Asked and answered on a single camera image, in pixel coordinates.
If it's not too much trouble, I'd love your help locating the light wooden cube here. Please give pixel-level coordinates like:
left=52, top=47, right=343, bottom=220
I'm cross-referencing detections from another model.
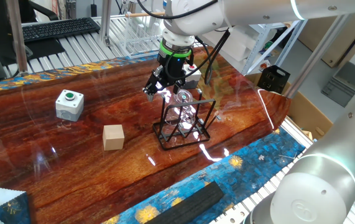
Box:
left=102, top=124, right=126, bottom=151

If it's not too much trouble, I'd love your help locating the red push button box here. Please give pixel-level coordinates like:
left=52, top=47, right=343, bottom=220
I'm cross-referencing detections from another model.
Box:
left=182, top=63, right=202, bottom=90

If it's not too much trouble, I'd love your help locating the grey plastic floor crate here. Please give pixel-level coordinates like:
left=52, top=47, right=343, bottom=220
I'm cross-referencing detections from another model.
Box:
left=321, top=61, right=355, bottom=107

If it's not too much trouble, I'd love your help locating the blue starry painted tablecloth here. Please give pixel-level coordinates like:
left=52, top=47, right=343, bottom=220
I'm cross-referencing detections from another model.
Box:
left=0, top=52, right=307, bottom=224

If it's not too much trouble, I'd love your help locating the white wire dish rack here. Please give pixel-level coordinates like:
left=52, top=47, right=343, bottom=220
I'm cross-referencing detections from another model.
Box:
left=114, top=12, right=178, bottom=59

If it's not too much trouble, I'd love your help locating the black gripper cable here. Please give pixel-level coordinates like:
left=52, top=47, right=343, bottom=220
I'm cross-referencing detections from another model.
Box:
left=136, top=0, right=231, bottom=85

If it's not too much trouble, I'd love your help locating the aluminium frame strut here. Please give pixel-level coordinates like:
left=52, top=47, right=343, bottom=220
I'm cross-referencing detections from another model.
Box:
left=284, top=14, right=352, bottom=99

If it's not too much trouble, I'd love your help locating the green push button box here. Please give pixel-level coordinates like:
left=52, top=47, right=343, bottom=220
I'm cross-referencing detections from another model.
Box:
left=55, top=90, right=85, bottom=123

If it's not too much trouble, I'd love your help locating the small black plastic crate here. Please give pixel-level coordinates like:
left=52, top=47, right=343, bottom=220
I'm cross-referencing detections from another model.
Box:
left=257, top=65, right=291, bottom=95

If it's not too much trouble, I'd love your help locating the brown cardboard box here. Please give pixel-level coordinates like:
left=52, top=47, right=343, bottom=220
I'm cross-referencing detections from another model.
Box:
left=245, top=73, right=333, bottom=141

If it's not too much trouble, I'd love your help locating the black foam block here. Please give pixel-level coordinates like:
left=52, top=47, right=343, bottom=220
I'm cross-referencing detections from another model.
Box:
left=144, top=181, right=225, bottom=224

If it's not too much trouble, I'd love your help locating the glossy wood-grain mat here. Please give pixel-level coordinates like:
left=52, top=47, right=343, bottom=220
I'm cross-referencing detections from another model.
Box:
left=0, top=46, right=292, bottom=224

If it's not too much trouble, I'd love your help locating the clear glass cup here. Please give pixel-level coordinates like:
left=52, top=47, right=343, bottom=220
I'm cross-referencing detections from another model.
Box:
left=164, top=88, right=197, bottom=131

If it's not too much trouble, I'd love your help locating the brown wooden board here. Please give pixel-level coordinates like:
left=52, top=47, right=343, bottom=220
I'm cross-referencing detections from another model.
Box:
left=297, top=12, right=355, bottom=68

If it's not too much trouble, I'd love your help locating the black computer keyboard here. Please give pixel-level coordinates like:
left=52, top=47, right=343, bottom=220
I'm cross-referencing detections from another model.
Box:
left=21, top=17, right=101, bottom=44

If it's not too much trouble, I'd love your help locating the white foam box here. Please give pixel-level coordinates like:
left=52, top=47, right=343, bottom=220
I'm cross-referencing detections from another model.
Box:
left=201, top=24, right=260, bottom=62

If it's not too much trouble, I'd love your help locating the black mouse pad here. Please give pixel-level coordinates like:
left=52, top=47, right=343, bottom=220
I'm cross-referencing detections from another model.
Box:
left=24, top=37, right=67, bottom=60

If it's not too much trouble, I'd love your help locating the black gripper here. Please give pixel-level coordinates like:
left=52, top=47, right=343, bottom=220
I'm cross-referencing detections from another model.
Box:
left=142, top=53, right=194, bottom=102

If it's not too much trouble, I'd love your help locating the grey metal shelf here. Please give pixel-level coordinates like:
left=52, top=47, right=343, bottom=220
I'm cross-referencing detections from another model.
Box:
left=195, top=18, right=308, bottom=75

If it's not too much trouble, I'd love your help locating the wooden dowel rod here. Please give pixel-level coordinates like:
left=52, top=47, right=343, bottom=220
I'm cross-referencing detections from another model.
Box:
left=124, top=11, right=167, bottom=18

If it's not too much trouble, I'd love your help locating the black wire cup rack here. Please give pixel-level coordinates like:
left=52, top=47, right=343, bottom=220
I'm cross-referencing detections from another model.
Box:
left=152, top=88, right=222, bottom=151

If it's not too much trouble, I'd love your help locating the aluminium frame post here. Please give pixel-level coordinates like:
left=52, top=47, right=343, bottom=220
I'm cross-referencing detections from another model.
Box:
left=6, top=0, right=29, bottom=76
left=99, top=0, right=113, bottom=45

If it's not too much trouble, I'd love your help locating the black office chair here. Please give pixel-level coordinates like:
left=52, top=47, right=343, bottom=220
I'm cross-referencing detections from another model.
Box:
left=27, top=0, right=60, bottom=21

